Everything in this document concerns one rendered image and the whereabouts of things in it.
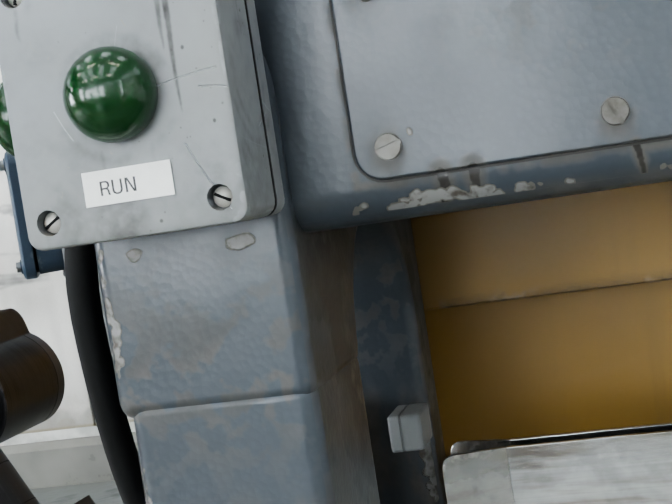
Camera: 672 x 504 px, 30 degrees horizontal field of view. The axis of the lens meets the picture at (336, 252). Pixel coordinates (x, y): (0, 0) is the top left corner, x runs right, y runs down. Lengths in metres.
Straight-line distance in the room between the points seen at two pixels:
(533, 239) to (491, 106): 0.25
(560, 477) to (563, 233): 0.14
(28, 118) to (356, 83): 0.11
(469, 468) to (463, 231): 0.14
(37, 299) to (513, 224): 5.67
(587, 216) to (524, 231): 0.03
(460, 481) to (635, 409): 0.16
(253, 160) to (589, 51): 0.11
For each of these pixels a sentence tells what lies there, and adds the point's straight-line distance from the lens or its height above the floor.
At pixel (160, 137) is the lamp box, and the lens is 0.39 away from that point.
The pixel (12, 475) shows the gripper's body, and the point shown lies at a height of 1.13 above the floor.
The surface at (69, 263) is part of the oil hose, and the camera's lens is 0.48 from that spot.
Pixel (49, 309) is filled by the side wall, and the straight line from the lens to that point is 6.26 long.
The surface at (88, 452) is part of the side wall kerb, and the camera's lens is 6.26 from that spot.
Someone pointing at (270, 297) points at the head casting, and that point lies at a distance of 0.43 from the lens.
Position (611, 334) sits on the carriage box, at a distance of 0.72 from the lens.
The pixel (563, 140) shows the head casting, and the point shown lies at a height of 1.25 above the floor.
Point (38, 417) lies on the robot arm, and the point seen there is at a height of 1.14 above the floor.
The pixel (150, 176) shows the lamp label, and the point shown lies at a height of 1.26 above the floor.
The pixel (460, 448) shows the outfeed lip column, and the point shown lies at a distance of 0.62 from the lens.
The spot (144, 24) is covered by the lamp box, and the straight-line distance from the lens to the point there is 0.40.
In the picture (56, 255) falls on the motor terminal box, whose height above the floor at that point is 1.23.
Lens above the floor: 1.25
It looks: 3 degrees down
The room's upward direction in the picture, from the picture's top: 9 degrees counter-clockwise
